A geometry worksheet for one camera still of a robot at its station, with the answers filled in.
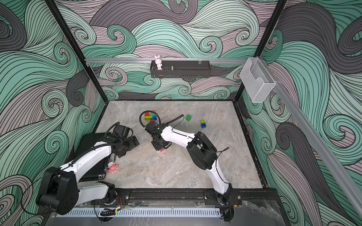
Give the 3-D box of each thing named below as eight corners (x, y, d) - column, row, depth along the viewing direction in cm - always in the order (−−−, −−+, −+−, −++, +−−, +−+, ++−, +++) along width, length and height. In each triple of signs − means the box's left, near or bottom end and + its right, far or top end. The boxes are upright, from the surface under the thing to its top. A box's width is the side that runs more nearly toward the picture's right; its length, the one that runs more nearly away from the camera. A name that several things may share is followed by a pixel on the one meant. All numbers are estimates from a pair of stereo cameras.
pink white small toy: (107, 172, 84) (105, 170, 81) (110, 163, 87) (108, 161, 85) (116, 172, 84) (114, 170, 81) (119, 163, 87) (117, 161, 85)
